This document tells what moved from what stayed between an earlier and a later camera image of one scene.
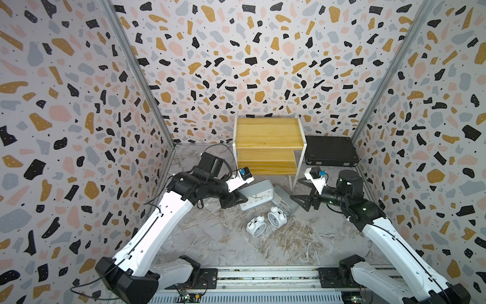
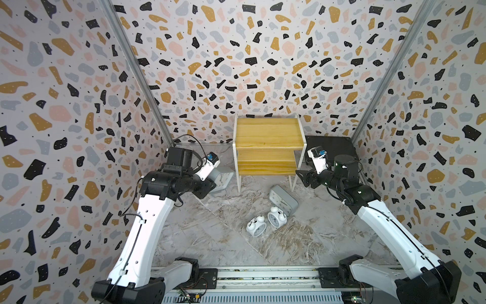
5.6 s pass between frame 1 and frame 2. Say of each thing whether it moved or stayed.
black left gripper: moved
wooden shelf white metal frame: stayed
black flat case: stayed
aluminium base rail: stayed
